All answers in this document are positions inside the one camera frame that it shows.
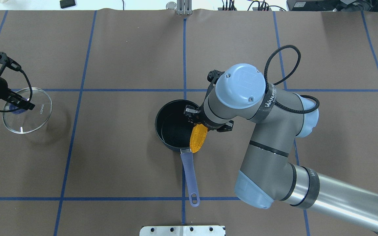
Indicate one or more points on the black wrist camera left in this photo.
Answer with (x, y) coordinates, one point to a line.
(7, 62)

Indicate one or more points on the yellow plastic corn cob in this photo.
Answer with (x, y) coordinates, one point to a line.
(197, 138)

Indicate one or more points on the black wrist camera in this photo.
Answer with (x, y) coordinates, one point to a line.
(7, 62)
(214, 75)

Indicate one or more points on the small black box device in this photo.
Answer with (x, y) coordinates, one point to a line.
(67, 3)

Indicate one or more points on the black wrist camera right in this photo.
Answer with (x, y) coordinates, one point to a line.
(214, 75)

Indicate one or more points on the aluminium frame post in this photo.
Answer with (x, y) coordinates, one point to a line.
(184, 7)

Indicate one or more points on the small silver metal cylinder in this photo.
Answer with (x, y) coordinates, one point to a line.
(171, 5)

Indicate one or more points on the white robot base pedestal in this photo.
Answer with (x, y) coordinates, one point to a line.
(198, 230)

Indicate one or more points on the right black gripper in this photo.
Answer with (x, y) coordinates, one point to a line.
(190, 112)

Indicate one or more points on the blue saucepan with handle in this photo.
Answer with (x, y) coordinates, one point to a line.
(174, 130)

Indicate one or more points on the glass pot lid blue knob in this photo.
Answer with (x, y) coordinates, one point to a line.
(26, 121)

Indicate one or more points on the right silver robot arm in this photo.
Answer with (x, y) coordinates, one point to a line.
(266, 174)

